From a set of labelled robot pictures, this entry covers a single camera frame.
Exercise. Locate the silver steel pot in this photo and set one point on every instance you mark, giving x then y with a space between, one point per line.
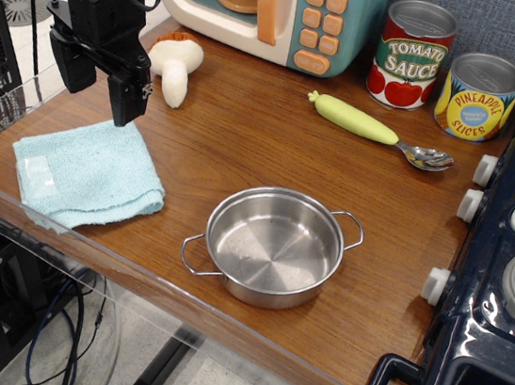
276 248

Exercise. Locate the white stove knob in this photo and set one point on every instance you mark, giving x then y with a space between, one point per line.
484 170
434 286
469 205

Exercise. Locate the toy microwave teal and cream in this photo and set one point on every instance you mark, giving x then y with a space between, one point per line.
318 37

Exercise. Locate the tomato sauce can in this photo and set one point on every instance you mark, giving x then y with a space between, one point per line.
414 44

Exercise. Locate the black metal table leg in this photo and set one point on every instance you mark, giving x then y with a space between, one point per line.
164 362

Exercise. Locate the pineapple slices can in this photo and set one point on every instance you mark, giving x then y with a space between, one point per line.
477 97

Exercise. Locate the spoon with green handle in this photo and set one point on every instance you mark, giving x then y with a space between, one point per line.
361 124

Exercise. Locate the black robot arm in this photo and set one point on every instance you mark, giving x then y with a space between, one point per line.
88 36

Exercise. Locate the light blue folded towel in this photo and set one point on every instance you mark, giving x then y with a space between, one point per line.
91 175

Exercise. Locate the white stove knob middle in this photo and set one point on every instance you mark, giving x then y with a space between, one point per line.
469 205

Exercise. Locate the clear acrylic table guard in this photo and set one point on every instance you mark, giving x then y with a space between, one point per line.
67 250

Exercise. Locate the white stove knob front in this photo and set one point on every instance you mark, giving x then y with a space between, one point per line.
434 286

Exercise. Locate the white stove knob rear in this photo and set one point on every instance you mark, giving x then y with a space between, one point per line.
484 170

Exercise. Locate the plush white mushroom toy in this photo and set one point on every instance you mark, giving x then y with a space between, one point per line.
174 57

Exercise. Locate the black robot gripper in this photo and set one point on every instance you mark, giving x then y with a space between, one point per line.
88 35

